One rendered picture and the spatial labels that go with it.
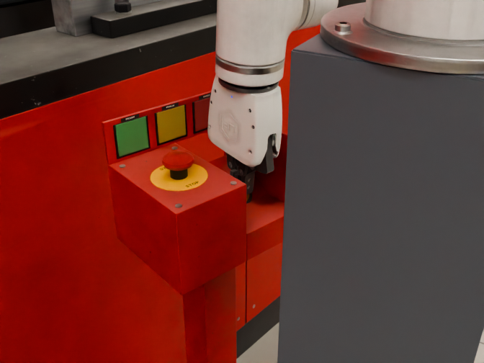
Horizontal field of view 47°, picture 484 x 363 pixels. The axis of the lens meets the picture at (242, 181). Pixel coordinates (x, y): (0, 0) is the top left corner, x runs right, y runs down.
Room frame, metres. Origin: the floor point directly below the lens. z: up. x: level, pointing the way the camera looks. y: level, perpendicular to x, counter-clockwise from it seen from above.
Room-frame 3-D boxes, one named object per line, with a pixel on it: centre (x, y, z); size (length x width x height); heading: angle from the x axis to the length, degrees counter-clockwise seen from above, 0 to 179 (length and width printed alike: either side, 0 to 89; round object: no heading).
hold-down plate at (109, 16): (1.04, 0.13, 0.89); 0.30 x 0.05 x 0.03; 139
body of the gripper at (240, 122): (0.67, -0.01, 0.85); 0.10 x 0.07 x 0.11; 40
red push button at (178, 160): (0.61, 0.08, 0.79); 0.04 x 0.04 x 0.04
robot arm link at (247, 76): (0.66, -0.01, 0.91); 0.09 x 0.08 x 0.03; 40
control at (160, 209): (0.65, 0.05, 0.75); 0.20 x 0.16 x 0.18; 130
